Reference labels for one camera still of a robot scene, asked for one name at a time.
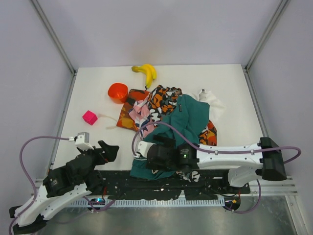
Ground teal green shorts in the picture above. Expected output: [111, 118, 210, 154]
[130, 94, 210, 180]

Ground orange shorts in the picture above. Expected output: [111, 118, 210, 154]
[199, 120, 217, 146]

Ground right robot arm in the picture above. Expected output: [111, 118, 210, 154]
[136, 137, 287, 188]

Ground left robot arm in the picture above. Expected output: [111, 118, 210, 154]
[9, 137, 119, 235]

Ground orange camouflage cloth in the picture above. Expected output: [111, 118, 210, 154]
[116, 89, 150, 131]

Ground pink navy patterned cloth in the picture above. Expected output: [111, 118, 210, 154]
[129, 98, 155, 139]

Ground black orange white patterned cloth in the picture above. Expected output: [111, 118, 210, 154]
[147, 85, 182, 121]

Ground pink cube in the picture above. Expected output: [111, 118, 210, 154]
[82, 110, 98, 125]

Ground orange plastic cup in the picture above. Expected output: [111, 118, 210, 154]
[108, 83, 128, 104]

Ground yellow banana bunch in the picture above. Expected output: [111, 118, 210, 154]
[131, 64, 157, 90]

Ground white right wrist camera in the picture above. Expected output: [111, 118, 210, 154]
[133, 141, 155, 161]

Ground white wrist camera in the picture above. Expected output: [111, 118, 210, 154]
[68, 132, 94, 151]
[133, 141, 155, 161]

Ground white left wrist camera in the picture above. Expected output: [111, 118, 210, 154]
[68, 132, 94, 151]

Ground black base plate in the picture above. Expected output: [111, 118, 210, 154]
[100, 170, 250, 201]

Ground cream drawstring cord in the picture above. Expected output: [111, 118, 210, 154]
[97, 113, 119, 130]

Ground white slotted cable duct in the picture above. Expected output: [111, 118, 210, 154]
[66, 198, 225, 208]

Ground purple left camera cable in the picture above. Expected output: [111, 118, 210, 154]
[8, 136, 74, 235]

